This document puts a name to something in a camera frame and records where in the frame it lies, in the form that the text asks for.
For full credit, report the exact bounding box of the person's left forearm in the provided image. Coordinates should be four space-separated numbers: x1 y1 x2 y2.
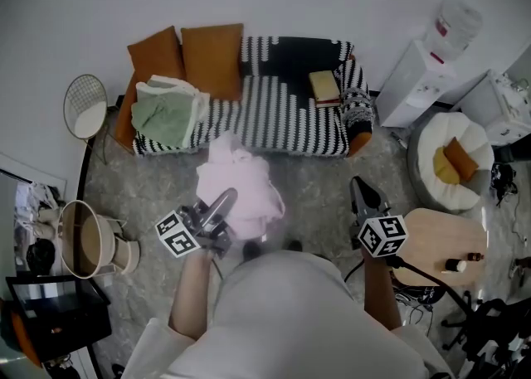
168 249 225 343

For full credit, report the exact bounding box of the beige round basket table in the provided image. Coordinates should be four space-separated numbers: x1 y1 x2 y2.
57 199 141 279

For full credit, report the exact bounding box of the pink cloth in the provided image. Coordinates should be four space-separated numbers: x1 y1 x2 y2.
194 130 287 241

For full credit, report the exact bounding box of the clear water bottle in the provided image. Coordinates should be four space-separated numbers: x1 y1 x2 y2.
422 0 485 66

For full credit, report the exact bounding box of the person's white shirt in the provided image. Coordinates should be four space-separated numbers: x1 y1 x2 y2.
119 249 453 379

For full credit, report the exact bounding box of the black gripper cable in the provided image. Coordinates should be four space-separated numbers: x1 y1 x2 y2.
209 258 225 284
387 255 474 316

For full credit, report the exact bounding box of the black cable bundle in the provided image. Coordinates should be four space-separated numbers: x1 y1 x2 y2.
491 163 519 208

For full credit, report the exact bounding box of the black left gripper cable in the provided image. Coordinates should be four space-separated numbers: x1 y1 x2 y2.
209 258 225 284

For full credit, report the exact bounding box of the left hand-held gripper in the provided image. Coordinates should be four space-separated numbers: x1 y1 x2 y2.
155 187 239 260

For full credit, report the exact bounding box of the white sink cabinet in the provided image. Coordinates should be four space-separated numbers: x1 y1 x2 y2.
450 68 531 147

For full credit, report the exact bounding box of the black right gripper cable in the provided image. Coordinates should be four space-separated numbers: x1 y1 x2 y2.
387 255 474 316

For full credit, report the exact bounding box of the white water dispenser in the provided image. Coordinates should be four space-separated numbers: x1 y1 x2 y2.
375 39 457 129

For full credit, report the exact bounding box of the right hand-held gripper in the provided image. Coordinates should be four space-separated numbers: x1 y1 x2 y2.
351 177 410 260

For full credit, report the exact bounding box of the small orange cushion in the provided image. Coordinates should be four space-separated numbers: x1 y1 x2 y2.
443 136 480 182

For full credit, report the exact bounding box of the round wooden side table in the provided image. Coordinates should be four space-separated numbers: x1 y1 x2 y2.
392 207 488 288

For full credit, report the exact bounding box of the white folded blanket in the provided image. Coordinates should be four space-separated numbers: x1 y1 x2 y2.
135 74 211 150

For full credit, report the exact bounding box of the white wire chair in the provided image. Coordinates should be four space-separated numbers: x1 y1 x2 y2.
62 73 110 165

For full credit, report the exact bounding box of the white beanbag chair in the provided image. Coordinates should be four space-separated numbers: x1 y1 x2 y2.
407 111 496 215

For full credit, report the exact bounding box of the patterned fringe blanket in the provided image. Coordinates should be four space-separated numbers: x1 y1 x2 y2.
340 85 374 134

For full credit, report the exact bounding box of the yellow cushion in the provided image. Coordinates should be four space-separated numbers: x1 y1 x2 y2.
432 145 461 186

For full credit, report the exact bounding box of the black office chair base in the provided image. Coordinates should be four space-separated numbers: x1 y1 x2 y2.
439 289 531 370

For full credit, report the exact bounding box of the black white patterned blanket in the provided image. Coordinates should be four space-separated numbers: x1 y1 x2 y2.
114 35 374 158

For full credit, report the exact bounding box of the person's right forearm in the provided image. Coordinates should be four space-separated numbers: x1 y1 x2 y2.
363 246 403 331

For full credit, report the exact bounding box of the green folded clothing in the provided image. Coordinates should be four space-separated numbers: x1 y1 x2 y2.
130 89 196 149

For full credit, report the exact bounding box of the yellow book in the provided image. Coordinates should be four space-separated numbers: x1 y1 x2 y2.
308 70 342 103

